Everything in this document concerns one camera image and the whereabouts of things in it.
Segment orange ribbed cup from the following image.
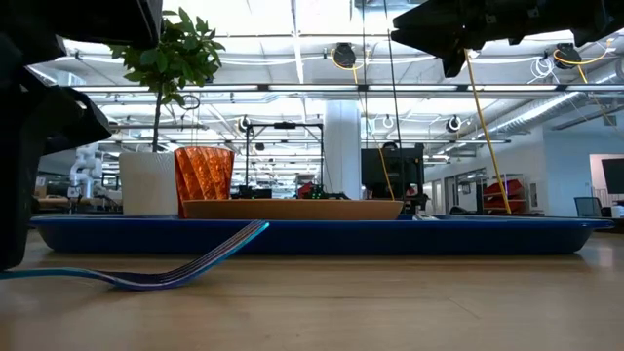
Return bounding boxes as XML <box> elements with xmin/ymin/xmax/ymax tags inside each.
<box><xmin>173</xmin><ymin>145</ymin><xmax>237</xmax><ymax>219</ymax></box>

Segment iridescent blue fork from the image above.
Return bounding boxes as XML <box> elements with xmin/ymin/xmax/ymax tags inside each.
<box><xmin>0</xmin><ymin>219</ymin><xmax>271</xmax><ymax>293</ymax></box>

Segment black frame rig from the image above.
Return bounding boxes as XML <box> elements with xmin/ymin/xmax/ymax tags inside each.
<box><xmin>244</xmin><ymin>121</ymin><xmax>326</xmax><ymax>200</ymax></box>

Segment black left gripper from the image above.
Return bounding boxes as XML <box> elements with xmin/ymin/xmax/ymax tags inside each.
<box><xmin>0</xmin><ymin>32</ymin><xmax>114</xmax><ymax>272</ymax></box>

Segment black flat screen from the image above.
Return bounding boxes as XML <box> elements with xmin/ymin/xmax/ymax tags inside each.
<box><xmin>600</xmin><ymin>157</ymin><xmax>624</xmax><ymax>196</ymax></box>

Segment office chair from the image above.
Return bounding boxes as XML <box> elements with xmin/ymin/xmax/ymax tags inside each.
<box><xmin>573</xmin><ymin>195</ymin><xmax>604</xmax><ymax>218</ymax></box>

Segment green leafy plant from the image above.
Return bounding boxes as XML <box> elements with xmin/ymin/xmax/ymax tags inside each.
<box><xmin>108</xmin><ymin>6</ymin><xmax>227</xmax><ymax>154</ymax></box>

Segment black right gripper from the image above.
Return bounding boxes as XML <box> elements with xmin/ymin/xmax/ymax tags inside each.
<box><xmin>389</xmin><ymin>0</ymin><xmax>537</xmax><ymax>79</ymax></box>

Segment blue plastic tray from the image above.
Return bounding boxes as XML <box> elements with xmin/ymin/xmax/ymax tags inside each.
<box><xmin>29</xmin><ymin>214</ymin><xmax>615</xmax><ymax>256</ymax></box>

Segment black ceiling cable reel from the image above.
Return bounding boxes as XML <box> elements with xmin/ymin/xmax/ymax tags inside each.
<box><xmin>330</xmin><ymin>42</ymin><xmax>358</xmax><ymax>70</ymax></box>
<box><xmin>552</xmin><ymin>42</ymin><xmax>582</xmax><ymax>70</ymax></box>

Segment yellow cable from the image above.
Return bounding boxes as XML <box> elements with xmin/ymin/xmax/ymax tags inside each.
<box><xmin>462</xmin><ymin>48</ymin><xmax>514</xmax><ymax>215</ymax></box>

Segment black computer case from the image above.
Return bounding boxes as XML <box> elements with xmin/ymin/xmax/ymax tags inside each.
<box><xmin>360</xmin><ymin>142</ymin><xmax>426</xmax><ymax>202</ymax></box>

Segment red storage bins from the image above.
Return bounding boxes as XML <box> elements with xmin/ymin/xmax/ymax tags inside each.
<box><xmin>482</xmin><ymin>178</ymin><xmax>529</xmax><ymax>215</ymax></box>

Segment black hanging cable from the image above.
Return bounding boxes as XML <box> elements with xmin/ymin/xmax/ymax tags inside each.
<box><xmin>382</xmin><ymin>0</ymin><xmax>409</xmax><ymax>201</ymax></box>

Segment white plant pot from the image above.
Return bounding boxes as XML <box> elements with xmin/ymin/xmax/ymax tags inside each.
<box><xmin>118</xmin><ymin>151</ymin><xmax>182</xmax><ymax>216</ymax></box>

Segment red and black machine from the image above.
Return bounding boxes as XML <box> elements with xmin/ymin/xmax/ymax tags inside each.
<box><xmin>295</xmin><ymin>181</ymin><xmax>351</xmax><ymax>201</ymax></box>

